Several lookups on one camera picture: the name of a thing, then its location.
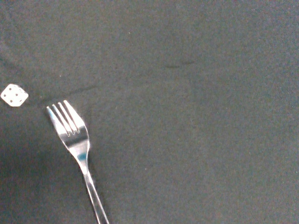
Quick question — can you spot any silver metal fork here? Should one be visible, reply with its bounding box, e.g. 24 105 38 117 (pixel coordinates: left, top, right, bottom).
46 100 110 224

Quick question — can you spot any black tablecloth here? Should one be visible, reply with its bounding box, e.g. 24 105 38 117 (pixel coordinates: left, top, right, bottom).
0 0 299 224

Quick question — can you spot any small white die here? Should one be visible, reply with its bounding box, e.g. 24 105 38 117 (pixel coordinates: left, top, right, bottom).
0 84 28 107

